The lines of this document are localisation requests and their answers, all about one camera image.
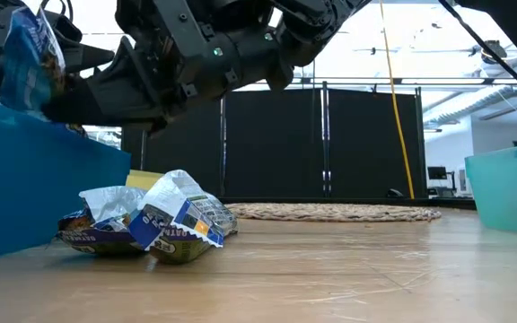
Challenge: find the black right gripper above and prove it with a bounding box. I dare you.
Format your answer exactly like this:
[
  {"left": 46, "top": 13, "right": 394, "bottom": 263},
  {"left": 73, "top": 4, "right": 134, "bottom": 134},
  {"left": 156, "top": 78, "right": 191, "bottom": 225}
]
[{"left": 42, "top": 0, "right": 295, "bottom": 134}]

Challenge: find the blue silver granola bar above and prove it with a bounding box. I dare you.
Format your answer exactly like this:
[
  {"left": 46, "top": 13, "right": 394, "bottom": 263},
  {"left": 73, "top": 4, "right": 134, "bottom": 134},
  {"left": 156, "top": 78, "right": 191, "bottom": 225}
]
[{"left": 0, "top": 4, "right": 67, "bottom": 116}]

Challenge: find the blue oatmeal raisin bar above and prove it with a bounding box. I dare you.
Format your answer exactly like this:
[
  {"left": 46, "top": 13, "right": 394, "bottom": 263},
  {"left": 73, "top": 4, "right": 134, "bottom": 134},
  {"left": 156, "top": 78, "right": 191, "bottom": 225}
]
[
  {"left": 127, "top": 169, "right": 241, "bottom": 266},
  {"left": 56, "top": 185, "right": 150, "bottom": 258}
]

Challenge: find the dark blue plastic bin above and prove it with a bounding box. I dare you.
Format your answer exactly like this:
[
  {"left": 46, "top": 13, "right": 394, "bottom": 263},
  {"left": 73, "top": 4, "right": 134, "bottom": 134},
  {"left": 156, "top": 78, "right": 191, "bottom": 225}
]
[{"left": 0, "top": 93, "right": 133, "bottom": 265}]

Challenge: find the black curtain partition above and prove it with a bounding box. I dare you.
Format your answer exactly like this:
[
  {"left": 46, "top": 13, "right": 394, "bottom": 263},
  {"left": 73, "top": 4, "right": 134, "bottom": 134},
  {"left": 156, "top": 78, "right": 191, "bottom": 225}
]
[{"left": 120, "top": 87, "right": 425, "bottom": 199}]

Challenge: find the round woven placemat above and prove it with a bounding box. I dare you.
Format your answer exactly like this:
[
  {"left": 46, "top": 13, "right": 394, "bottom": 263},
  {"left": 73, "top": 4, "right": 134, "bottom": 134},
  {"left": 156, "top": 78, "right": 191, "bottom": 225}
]
[{"left": 224, "top": 202, "right": 443, "bottom": 223}]

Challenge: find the small black monitor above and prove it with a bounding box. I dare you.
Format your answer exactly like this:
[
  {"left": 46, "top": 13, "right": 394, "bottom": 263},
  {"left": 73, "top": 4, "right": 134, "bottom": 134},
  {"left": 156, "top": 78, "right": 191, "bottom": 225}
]
[{"left": 427, "top": 165, "right": 449, "bottom": 181}]

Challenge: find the teal plastic bin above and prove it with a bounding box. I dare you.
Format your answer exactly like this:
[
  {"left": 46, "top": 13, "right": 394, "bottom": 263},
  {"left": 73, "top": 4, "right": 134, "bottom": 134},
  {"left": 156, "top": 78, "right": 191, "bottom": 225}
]
[{"left": 464, "top": 141, "right": 517, "bottom": 238}]

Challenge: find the yellow hanging cable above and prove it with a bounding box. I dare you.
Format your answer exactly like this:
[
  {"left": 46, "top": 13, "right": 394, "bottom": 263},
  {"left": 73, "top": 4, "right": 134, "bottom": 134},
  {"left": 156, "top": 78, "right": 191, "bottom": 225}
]
[{"left": 378, "top": 0, "right": 416, "bottom": 199}]

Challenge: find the black aluminium table frame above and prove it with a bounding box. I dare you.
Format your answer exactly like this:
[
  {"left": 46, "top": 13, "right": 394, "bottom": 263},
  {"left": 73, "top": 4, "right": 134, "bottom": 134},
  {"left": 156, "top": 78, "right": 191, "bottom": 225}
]
[{"left": 220, "top": 196, "right": 478, "bottom": 211}]

